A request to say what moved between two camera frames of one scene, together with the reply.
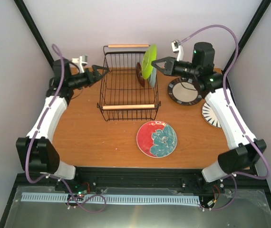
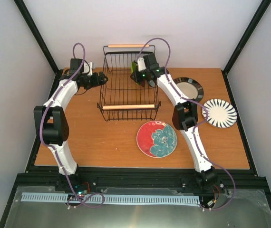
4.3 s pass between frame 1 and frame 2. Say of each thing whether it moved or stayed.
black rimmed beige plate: stayed
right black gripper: moved
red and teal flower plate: stayed
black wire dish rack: stayed
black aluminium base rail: stayed
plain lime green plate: moved
